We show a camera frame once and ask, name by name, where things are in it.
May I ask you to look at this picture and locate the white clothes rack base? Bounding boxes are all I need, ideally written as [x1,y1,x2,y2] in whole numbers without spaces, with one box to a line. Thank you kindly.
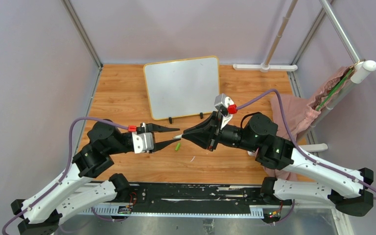
[233,63,298,72]

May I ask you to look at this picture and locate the yellow framed whiteboard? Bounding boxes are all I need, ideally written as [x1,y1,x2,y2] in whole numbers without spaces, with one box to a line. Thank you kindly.
[142,56,220,120]

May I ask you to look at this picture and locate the pink cloth shorts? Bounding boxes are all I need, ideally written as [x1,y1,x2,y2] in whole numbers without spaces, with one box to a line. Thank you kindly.
[256,66,354,182]

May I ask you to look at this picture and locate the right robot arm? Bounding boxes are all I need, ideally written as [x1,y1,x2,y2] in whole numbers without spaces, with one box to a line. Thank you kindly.
[182,112,374,217]

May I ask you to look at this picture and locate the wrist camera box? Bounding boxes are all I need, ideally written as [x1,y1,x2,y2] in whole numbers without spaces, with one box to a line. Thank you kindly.
[132,132,155,154]
[214,94,234,130]

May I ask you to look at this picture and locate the white rack side foot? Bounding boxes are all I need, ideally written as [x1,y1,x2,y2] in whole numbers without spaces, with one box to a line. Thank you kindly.
[247,143,329,157]

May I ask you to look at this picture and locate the silver clothes rack pole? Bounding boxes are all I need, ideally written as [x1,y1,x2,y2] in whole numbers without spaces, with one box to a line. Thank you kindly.
[263,0,298,65]

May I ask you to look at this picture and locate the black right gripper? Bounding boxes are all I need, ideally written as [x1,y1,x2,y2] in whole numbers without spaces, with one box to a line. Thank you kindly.
[182,111,259,153]

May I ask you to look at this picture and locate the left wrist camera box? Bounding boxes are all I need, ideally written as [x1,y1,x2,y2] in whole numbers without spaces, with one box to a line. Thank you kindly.
[132,132,155,154]

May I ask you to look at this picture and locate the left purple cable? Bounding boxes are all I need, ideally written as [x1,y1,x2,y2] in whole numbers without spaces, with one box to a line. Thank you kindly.
[1,117,139,235]

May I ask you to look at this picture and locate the green clothes hanger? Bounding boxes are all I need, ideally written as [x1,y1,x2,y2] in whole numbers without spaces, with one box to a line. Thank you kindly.
[311,66,355,112]

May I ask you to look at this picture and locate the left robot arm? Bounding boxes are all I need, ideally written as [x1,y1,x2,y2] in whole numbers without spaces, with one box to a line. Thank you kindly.
[11,118,172,235]

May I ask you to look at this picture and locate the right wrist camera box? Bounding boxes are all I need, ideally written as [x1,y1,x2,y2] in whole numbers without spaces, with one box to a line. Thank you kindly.
[214,94,234,130]

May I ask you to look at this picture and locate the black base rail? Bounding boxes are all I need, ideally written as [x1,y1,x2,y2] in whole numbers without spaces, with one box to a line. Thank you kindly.
[111,183,292,214]

